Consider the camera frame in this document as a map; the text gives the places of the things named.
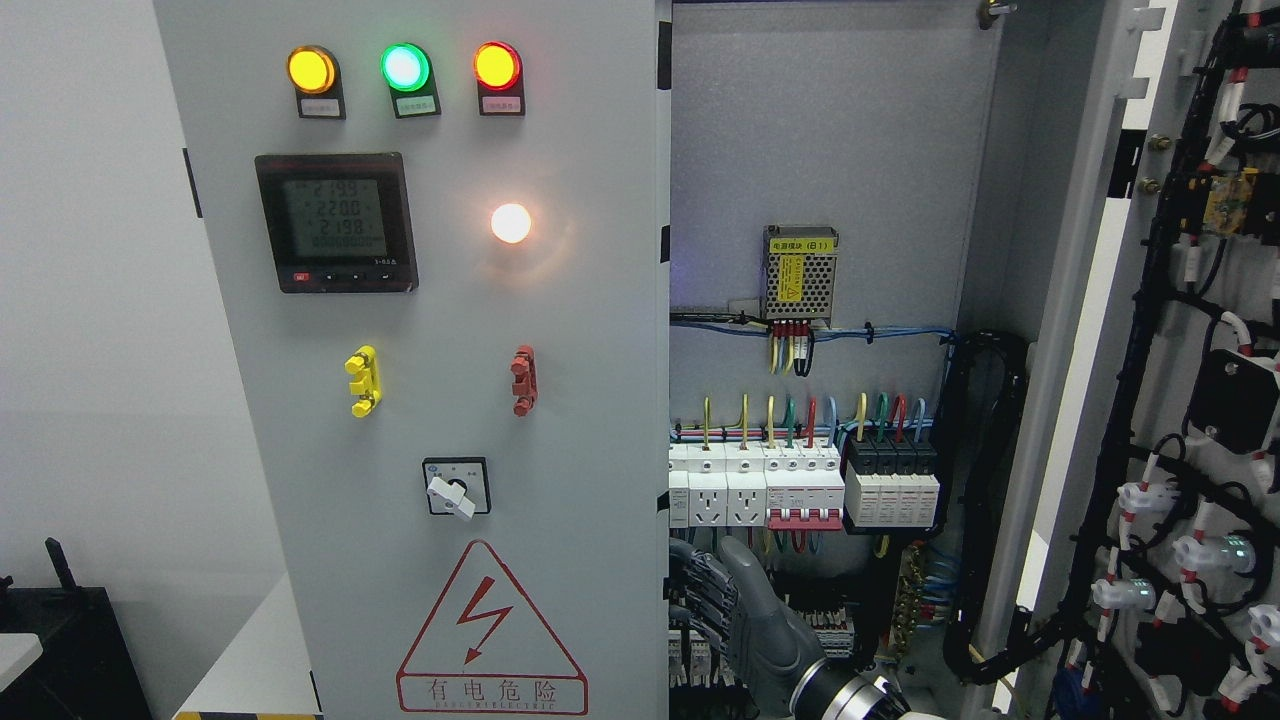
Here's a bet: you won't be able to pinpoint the red electric hazard sign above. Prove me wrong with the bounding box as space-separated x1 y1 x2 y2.
397 539 588 716

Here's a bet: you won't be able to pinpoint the black box at left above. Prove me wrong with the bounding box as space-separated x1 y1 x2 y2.
1 538 152 719

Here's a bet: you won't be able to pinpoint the white relay row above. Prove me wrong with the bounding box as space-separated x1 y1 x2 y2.
668 625 736 691

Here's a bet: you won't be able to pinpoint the brass terminal bar right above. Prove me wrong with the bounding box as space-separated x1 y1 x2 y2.
886 541 925 662

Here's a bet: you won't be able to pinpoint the white red-lever circuit breaker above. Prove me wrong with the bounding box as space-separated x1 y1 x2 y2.
763 443 845 530

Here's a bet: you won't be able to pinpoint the white socket modules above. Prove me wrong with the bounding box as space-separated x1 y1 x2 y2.
668 443 767 529

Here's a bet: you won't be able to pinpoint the white glowing indicator lamp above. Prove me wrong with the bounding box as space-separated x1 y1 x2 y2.
490 202 532 243

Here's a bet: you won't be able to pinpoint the yellow test terminal block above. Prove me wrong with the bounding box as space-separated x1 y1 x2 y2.
344 345 381 418

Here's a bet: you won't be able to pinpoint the grey cabinet door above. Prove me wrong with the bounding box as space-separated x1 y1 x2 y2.
955 1 1277 719
155 1 669 719

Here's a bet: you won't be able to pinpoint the red test terminal block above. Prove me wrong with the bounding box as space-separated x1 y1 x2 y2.
509 345 538 416

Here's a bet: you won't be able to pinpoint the green indicator lamp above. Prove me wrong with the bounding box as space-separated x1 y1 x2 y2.
380 42 431 94

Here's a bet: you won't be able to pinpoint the dark grey robot right hand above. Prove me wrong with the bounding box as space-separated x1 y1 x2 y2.
669 537 826 719

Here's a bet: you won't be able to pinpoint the black digital power meter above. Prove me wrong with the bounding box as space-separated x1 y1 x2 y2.
255 152 419 293

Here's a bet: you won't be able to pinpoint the metal mesh power supply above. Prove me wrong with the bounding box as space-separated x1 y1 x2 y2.
760 225 838 322

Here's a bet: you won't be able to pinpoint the black spiral cable loom right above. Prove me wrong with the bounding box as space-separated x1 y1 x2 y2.
941 331 1030 687

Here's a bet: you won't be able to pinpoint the red indicator lamp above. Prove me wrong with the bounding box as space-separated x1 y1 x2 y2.
474 41 522 92

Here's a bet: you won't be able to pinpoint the yellow indicator lamp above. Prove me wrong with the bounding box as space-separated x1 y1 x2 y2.
285 45 339 95

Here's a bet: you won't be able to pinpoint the black white surge protector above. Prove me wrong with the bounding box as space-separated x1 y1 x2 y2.
841 436 943 536

